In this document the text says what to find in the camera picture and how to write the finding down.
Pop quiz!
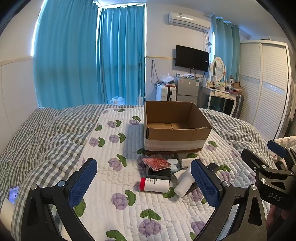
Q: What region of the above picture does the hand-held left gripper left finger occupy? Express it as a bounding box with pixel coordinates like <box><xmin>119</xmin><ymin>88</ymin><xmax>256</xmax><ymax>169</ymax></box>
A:
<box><xmin>21</xmin><ymin>158</ymin><xmax>98</xmax><ymax>241</ymax></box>

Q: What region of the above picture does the smartphone with lit screen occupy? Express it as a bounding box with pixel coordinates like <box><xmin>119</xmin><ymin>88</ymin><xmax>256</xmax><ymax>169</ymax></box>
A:
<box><xmin>8</xmin><ymin>185</ymin><xmax>21</xmax><ymax>205</ymax></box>

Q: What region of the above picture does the white oval mirror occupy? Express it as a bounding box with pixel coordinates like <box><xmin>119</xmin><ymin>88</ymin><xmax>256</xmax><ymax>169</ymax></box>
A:
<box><xmin>209</xmin><ymin>57</ymin><xmax>226</xmax><ymax>82</ymax></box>

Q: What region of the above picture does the clear plastic bag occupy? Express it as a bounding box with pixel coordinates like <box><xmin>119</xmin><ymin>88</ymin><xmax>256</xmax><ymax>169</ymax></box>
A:
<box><xmin>110</xmin><ymin>96</ymin><xmax>126</xmax><ymax>105</ymax></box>

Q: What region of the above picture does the white dressing table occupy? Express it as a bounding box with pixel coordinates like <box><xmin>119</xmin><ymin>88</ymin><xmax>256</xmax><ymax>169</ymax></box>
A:
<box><xmin>201</xmin><ymin>84</ymin><xmax>241</xmax><ymax>116</ymax></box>

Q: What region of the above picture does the red patterned wallet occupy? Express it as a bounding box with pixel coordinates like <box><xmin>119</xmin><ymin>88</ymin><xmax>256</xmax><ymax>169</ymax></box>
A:
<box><xmin>141</xmin><ymin>157</ymin><xmax>172</xmax><ymax>172</ymax></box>

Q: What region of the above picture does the cream cloth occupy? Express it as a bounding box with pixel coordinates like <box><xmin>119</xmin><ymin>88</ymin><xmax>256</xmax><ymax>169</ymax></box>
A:
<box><xmin>275</xmin><ymin>136</ymin><xmax>296</xmax><ymax>150</ymax></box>

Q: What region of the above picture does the white slatted wardrobe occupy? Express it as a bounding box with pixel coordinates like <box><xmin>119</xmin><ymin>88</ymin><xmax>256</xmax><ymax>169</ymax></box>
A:
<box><xmin>238</xmin><ymin>40</ymin><xmax>292</xmax><ymax>142</ymax></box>

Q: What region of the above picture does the hanging black cable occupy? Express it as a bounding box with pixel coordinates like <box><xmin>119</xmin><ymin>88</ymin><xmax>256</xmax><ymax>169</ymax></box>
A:
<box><xmin>150</xmin><ymin>59</ymin><xmax>160</xmax><ymax>87</ymax></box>

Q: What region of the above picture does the person's right hand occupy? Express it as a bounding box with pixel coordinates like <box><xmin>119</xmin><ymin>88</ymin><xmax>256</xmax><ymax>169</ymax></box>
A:
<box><xmin>266</xmin><ymin>205</ymin><xmax>286</xmax><ymax>230</ymax></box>

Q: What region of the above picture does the brown cardboard box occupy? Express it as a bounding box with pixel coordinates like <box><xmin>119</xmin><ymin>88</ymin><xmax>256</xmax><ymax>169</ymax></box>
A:
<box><xmin>144</xmin><ymin>101</ymin><xmax>212</xmax><ymax>154</ymax></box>

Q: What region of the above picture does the black wall television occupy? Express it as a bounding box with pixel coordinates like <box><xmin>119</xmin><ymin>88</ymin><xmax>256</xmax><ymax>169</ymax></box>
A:
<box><xmin>175</xmin><ymin>45</ymin><xmax>210</xmax><ymax>72</ymax></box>

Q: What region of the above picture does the grey checked blanket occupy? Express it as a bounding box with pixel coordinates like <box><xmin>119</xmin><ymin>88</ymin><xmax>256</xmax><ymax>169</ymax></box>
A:
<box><xmin>0</xmin><ymin>103</ymin><xmax>277</xmax><ymax>232</ymax></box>

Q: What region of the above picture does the white cylinder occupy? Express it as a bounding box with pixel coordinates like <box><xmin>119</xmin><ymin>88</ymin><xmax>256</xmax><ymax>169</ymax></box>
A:
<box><xmin>0</xmin><ymin>199</ymin><xmax>16</xmax><ymax>231</ymax></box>

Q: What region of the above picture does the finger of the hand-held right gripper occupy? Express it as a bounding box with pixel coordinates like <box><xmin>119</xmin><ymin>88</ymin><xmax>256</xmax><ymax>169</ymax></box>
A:
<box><xmin>267</xmin><ymin>139</ymin><xmax>296</xmax><ymax>172</ymax></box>
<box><xmin>241</xmin><ymin>148</ymin><xmax>287</xmax><ymax>177</ymax></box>

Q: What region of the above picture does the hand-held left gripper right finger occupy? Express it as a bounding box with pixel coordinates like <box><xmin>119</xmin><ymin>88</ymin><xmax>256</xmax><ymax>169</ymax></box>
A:
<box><xmin>191</xmin><ymin>159</ymin><xmax>270</xmax><ymax>241</ymax></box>

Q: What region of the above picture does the small white box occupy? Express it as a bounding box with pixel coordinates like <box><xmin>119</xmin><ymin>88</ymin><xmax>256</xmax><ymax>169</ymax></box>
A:
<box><xmin>180</xmin><ymin>158</ymin><xmax>199</xmax><ymax>168</ymax></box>

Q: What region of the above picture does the silver suitcase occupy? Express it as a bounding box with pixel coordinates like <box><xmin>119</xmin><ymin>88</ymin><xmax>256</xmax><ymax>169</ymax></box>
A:
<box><xmin>232</xmin><ymin>93</ymin><xmax>245</xmax><ymax>119</ymax></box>

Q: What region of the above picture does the black box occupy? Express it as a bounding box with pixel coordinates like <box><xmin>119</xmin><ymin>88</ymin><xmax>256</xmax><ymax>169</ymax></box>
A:
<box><xmin>147</xmin><ymin>167</ymin><xmax>172</xmax><ymax>184</ymax></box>

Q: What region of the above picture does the narrow blue curtain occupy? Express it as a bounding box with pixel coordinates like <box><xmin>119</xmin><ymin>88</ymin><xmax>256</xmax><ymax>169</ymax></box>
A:
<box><xmin>97</xmin><ymin>4</ymin><xmax>146</xmax><ymax>106</ymax></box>

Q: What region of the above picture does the plain white bottle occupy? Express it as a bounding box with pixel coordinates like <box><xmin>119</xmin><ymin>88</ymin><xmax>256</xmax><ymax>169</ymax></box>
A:
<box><xmin>174</xmin><ymin>166</ymin><xmax>195</xmax><ymax>197</ymax></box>

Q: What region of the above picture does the silver mini fridge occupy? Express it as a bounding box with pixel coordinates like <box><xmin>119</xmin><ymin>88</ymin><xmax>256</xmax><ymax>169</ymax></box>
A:
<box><xmin>176</xmin><ymin>77</ymin><xmax>201</xmax><ymax>105</ymax></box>

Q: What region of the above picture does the blue curtain beside wardrobe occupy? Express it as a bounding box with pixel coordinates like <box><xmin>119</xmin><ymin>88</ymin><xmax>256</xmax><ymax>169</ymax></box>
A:
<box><xmin>211</xmin><ymin>17</ymin><xmax>241</xmax><ymax>82</ymax></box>

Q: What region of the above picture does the white earbuds case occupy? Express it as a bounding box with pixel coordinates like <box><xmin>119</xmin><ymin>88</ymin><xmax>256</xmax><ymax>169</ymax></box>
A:
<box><xmin>166</xmin><ymin>159</ymin><xmax>181</xmax><ymax>172</ymax></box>

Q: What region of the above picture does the white suitcase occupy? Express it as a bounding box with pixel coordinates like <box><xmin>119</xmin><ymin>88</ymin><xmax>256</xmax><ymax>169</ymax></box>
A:
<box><xmin>156</xmin><ymin>85</ymin><xmax>177</xmax><ymax>102</ymax></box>

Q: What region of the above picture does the white bottle with red cap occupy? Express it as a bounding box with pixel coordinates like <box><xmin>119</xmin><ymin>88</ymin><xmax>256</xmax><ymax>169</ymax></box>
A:
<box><xmin>139</xmin><ymin>177</ymin><xmax>170</xmax><ymax>193</ymax></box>

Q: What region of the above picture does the white air conditioner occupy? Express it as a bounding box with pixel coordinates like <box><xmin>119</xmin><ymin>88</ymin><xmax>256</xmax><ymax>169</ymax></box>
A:
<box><xmin>168</xmin><ymin>11</ymin><xmax>212</xmax><ymax>32</ymax></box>

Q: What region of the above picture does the wide blue curtain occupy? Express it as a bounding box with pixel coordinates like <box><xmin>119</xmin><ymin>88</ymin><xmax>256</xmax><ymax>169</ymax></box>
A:
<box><xmin>33</xmin><ymin>0</ymin><xmax>100</xmax><ymax>108</ymax></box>

